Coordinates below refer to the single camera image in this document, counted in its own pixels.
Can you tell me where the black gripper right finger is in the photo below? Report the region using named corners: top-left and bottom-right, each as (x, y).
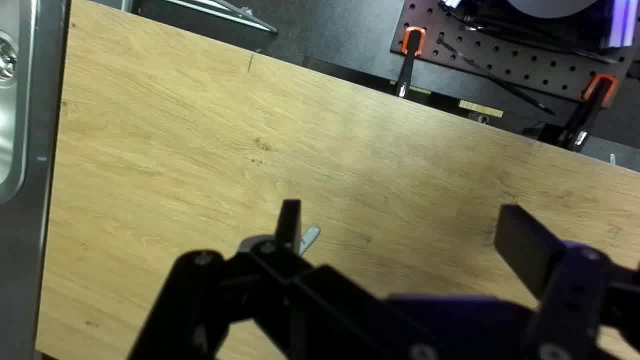
top-left (494, 202), bottom-right (640, 360)

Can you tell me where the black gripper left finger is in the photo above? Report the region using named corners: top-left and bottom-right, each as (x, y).
top-left (128, 198), bottom-right (427, 360)

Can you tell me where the yellow label strip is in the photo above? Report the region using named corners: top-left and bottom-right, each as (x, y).
top-left (456, 98), bottom-right (505, 122)

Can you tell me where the orange black clamp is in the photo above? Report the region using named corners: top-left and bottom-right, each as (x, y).
top-left (394, 24), bottom-right (429, 100)
top-left (537, 73), bottom-right (621, 153)

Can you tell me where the stainless steel sink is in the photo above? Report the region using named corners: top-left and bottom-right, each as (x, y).
top-left (0, 0), bottom-right (70, 360)

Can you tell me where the grey metal bar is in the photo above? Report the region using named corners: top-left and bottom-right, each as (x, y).
top-left (165, 0), bottom-right (279, 37)

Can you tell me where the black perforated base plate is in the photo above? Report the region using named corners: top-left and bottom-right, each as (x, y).
top-left (388, 0), bottom-right (640, 108)

